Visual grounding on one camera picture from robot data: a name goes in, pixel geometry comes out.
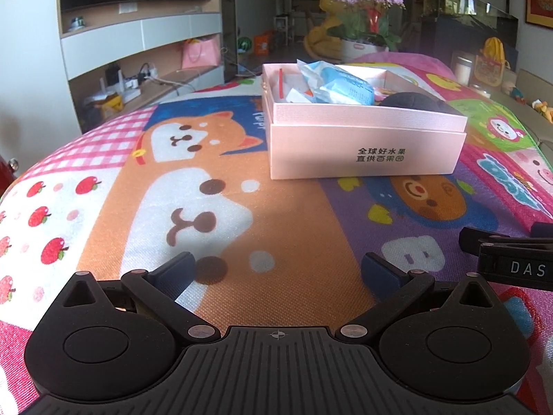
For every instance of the beige sofa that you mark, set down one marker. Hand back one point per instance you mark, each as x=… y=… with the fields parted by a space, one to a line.
x=522 y=78

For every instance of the blue and white wipes pack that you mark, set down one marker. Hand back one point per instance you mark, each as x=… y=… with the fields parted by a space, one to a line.
x=345 y=86

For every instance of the yellow backpack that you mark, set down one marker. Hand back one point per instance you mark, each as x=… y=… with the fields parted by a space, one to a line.
x=496 y=49

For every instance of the yellow mesh bag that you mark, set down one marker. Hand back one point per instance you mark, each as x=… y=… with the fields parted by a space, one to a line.
x=488 y=71

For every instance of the red ribbon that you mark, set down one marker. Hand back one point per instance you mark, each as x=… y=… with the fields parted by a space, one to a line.
x=281 y=84

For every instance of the black plush cat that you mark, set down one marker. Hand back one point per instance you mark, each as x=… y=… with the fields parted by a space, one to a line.
x=410 y=101

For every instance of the orange paper bag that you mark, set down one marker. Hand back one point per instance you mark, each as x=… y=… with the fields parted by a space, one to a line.
x=262 y=43

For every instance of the white stool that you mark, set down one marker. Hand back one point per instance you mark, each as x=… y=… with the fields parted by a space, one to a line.
x=284 y=28

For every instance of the green striped ball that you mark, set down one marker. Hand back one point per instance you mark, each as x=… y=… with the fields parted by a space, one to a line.
x=245 y=43

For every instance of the white cylindrical jar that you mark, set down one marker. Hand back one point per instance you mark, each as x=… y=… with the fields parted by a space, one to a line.
x=462 y=68

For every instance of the small orange toy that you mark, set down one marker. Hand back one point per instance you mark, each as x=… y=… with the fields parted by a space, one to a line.
x=542 y=108

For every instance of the pink gift bag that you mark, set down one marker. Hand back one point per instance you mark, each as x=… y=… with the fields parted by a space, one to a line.
x=201 y=53

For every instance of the white socket strip with plugs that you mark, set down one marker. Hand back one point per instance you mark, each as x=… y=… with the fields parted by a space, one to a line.
x=147 y=72

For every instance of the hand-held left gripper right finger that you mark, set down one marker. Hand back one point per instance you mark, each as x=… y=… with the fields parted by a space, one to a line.
x=380 y=274

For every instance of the colourful cartoon play mat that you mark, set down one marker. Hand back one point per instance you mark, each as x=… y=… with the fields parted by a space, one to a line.
x=281 y=224

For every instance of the pale pink cardboard box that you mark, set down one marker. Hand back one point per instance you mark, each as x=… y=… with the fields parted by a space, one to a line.
x=345 y=138

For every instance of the white and wood shelf cabinet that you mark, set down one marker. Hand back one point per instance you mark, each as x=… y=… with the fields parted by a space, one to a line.
x=129 y=36

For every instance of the small yellow box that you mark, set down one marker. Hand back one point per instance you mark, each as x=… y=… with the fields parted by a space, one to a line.
x=112 y=104

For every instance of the large yellow plush toy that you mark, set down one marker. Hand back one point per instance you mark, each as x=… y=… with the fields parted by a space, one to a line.
x=322 y=36

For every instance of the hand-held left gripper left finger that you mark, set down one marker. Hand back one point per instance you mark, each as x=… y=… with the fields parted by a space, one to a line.
x=175 y=270

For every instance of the dark cabinet with fish tank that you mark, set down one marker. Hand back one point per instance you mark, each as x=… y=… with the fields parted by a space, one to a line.
x=466 y=21

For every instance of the small green ornament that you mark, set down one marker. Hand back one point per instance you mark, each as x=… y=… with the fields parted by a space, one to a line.
x=77 y=22

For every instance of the white wall socket plate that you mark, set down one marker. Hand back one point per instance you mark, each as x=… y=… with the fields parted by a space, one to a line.
x=128 y=7

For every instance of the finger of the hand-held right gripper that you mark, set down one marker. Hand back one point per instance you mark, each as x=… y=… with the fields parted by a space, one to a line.
x=473 y=237
x=543 y=229

